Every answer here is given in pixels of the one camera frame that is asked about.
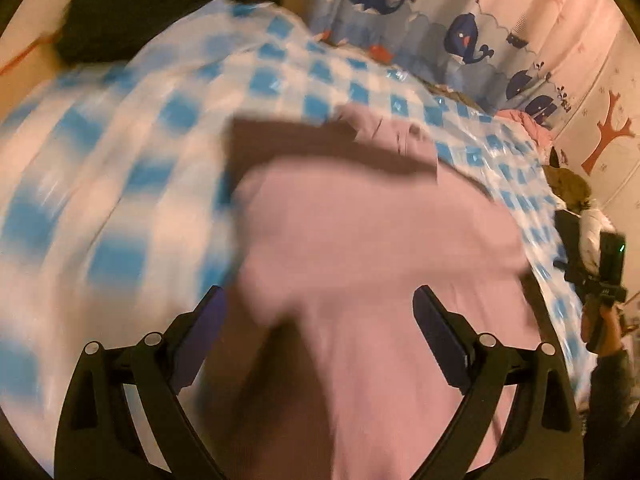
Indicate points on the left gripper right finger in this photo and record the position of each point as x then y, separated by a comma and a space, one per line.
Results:
541, 439

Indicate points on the whale pattern curtain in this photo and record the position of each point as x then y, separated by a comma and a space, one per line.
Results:
499, 53

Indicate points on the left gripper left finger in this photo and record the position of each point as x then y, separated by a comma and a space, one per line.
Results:
96, 437

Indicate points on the blue white checkered plastic sheet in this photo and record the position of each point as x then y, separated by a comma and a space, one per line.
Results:
114, 214

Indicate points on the pile of clothes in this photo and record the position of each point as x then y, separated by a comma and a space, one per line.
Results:
572, 190

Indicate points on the pink and brown jacket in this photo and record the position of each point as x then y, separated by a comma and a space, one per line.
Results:
320, 370

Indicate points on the red tree wall sticker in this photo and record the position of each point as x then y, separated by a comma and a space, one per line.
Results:
608, 133

